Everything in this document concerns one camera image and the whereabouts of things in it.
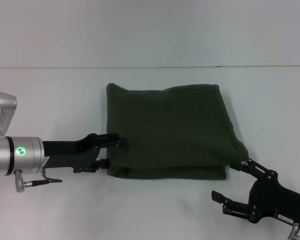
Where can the silver angled left plug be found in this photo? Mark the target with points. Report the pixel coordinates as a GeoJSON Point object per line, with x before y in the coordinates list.
{"type": "Point", "coordinates": [18, 181]}

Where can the silver right connector plug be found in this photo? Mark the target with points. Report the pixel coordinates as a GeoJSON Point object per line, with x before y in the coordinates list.
{"type": "Point", "coordinates": [294, 231]}

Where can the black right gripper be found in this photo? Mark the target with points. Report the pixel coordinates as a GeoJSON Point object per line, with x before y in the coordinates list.
{"type": "Point", "coordinates": [272, 200]}

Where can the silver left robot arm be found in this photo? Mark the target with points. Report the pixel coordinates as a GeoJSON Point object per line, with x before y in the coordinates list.
{"type": "Point", "coordinates": [5, 155]}

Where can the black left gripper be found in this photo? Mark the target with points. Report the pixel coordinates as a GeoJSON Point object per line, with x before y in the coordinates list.
{"type": "Point", "coordinates": [70, 152]}

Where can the dark green t-shirt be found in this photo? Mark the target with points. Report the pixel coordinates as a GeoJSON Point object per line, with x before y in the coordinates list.
{"type": "Point", "coordinates": [170, 132]}

